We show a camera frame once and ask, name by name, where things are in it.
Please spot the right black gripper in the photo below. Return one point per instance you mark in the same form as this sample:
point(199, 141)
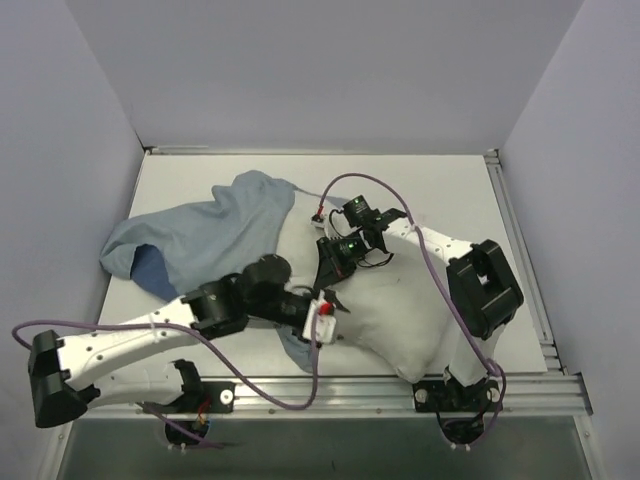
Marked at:
point(331, 261)

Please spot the white pillow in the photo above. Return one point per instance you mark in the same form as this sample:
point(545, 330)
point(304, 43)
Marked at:
point(399, 323)

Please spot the blue-grey pillowcase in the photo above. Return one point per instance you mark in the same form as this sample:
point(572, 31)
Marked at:
point(171, 252)

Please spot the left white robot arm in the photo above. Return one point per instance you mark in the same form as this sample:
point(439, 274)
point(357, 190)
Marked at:
point(70, 375)

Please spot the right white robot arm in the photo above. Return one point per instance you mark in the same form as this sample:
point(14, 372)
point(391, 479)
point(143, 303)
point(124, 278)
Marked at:
point(475, 279)

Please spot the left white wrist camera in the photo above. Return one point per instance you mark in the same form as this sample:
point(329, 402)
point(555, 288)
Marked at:
point(320, 323)

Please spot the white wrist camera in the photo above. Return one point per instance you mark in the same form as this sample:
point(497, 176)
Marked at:
point(320, 323)
point(326, 224)

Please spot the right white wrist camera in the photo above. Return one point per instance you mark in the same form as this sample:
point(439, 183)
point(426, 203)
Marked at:
point(326, 224)

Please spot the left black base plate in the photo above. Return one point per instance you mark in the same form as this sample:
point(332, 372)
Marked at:
point(225, 395)

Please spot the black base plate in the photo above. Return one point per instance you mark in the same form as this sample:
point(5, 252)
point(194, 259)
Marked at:
point(225, 395)
point(431, 396)

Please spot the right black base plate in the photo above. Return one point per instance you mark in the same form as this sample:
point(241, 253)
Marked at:
point(431, 396)

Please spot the aluminium back rail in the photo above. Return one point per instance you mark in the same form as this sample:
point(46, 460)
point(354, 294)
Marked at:
point(203, 150)

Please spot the aluminium front rail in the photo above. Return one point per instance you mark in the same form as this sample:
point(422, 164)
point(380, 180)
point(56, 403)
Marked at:
point(325, 392)

